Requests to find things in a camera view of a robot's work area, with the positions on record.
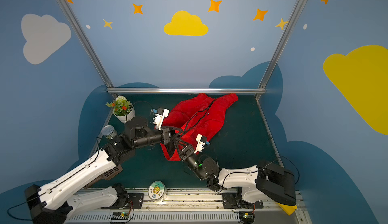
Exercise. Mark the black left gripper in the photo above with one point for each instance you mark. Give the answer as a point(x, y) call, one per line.
point(166, 135)

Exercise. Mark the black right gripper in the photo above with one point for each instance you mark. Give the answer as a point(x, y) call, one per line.
point(186, 151)

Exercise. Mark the red zip jacket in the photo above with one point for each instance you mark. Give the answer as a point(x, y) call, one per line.
point(201, 115)

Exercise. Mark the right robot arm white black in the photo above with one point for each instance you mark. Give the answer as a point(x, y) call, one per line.
point(267, 178)

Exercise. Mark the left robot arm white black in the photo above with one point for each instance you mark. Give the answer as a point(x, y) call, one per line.
point(58, 201)

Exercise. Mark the round green white tape roll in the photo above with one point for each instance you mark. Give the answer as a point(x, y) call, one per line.
point(157, 191)

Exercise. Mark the potted plant white pot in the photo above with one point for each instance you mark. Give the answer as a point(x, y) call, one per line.
point(122, 109)

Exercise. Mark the small metal tin can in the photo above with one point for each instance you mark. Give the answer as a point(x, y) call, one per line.
point(109, 132)

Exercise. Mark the left small circuit board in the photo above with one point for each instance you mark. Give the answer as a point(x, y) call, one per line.
point(119, 217)

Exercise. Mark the small circuit board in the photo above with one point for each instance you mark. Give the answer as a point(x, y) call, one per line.
point(119, 217)
point(246, 217)

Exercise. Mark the right small circuit board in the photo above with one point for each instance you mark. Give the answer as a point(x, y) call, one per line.
point(246, 217)

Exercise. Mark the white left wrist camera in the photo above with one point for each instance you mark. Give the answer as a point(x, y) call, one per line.
point(159, 115)

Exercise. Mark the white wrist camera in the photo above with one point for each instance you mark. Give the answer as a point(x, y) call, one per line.
point(159, 115)
point(201, 143)

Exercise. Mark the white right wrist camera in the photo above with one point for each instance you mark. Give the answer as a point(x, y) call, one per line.
point(201, 143)

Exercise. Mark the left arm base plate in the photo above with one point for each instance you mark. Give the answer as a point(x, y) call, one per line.
point(133, 200)

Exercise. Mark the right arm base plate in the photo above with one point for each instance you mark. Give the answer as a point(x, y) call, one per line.
point(234, 201)

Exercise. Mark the aluminium frame back rail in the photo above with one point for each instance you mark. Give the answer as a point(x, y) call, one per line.
point(184, 91)

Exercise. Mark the aluminium frame left post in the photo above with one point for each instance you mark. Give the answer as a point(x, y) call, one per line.
point(75, 24)

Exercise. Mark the aluminium frame post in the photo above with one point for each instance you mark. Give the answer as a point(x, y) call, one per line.
point(75, 24)
point(286, 34)

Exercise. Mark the aluminium frame right post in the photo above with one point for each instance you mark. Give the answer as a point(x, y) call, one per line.
point(286, 34)

